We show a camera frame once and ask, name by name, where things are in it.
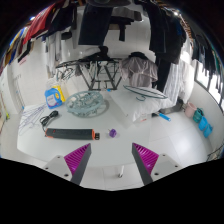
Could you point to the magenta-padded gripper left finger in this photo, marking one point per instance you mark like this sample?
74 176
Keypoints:
77 159

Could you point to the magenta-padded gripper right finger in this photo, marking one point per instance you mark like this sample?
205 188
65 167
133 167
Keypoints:
146 159

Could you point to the purple charger block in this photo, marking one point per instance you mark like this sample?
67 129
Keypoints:
112 133

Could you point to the black power strip orange ends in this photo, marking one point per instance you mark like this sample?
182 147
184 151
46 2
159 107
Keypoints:
70 134

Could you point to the white pillow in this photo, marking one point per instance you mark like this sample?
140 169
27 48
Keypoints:
140 106

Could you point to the blue detergent bottle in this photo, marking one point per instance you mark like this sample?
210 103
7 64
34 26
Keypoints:
51 100

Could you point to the pink bucket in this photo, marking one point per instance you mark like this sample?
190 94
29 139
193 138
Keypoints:
190 110

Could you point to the yellow plastic container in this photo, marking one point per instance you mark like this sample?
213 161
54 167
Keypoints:
61 95

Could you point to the green clothes hanger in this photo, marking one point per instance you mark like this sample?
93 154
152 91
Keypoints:
146 92

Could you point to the black folding drying rack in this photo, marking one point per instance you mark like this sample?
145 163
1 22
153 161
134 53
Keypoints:
100 76

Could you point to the grey draped garment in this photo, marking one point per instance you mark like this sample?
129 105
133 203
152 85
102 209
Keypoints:
140 71

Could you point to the window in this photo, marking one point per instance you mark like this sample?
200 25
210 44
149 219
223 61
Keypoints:
210 83

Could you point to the black crumpled garment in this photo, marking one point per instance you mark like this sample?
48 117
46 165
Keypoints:
103 53

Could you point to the row of dark hanging clothes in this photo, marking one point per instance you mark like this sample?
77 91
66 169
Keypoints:
96 23

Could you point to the row of colourful hanging clothes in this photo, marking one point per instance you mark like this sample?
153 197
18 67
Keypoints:
36 23

